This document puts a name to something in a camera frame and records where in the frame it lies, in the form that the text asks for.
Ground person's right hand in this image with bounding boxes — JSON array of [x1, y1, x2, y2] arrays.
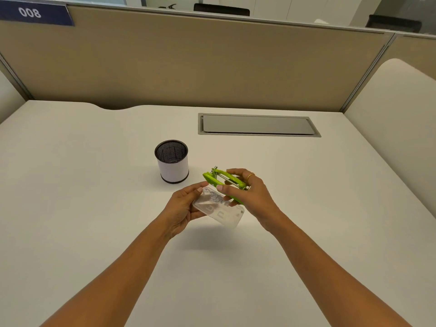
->
[[217, 169, 284, 234]]

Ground person's left hand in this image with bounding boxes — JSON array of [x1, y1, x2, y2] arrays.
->
[[158, 182, 209, 239]]

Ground green vegetable peeler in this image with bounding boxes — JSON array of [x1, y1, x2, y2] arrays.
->
[[203, 167, 247, 205]]

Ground clear plastic package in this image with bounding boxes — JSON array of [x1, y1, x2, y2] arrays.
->
[[192, 187, 245, 229]]

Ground person's left forearm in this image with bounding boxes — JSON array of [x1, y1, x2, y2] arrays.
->
[[38, 214, 171, 327]]

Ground person's right forearm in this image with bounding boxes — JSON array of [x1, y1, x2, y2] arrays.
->
[[267, 213, 414, 327]]

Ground black mesh pen holder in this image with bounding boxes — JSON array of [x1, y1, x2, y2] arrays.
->
[[154, 141, 189, 183]]

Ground beige desk partition panel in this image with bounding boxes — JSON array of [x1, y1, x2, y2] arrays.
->
[[0, 3, 396, 113]]

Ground black office chair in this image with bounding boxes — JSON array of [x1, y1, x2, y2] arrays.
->
[[193, 3, 251, 17], [365, 14, 423, 33]]

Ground beige side partition panel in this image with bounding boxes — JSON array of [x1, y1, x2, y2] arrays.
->
[[342, 32, 436, 114]]

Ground blue partition sign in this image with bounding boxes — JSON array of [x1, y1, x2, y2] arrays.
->
[[0, 1, 75, 26]]

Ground grey desk cable flap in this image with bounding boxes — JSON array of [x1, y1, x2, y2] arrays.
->
[[198, 113, 322, 138]]

